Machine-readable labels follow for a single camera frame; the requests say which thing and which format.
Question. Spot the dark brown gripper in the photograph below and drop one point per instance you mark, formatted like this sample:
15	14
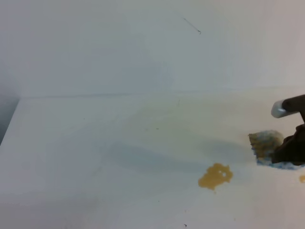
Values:
292	149

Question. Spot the blue white stained rag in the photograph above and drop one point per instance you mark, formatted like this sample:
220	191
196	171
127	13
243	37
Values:
263	144

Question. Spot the grey and dark robot arm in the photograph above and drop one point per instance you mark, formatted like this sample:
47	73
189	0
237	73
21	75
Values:
289	106

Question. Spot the large brown coffee stain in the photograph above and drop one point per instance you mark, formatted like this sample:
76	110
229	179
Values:
215	176

